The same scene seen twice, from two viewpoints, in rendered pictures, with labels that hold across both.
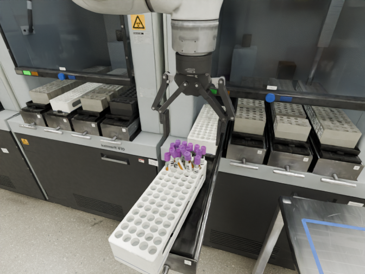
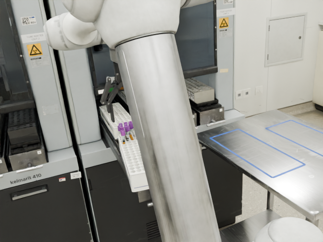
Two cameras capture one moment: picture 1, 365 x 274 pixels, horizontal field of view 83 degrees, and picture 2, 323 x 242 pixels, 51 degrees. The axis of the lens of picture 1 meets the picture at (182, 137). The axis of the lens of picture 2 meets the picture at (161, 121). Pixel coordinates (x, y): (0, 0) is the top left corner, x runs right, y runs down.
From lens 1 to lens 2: 0.81 m
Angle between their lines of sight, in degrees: 33
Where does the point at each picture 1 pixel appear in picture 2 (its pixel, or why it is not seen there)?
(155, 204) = (137, 156)
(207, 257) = not seen: outside the picture
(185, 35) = not seen: hidden behind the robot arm
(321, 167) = (204, 118)
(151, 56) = (51, 75)
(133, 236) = (142, 168)
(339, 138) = (204, 96)
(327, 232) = (223, 137)
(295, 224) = (207, 141)
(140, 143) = (59, 159)
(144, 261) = not seen: hidden behind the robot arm
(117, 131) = (31, 157)
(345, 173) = (217, 116)
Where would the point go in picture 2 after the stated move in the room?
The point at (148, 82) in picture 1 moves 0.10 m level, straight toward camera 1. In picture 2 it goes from (51, 99) to (63, 103)
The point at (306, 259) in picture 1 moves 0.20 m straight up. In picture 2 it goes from (220, 149) to (219, 98)
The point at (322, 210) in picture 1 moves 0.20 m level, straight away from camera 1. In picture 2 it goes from (216, 131) to (216, 112)
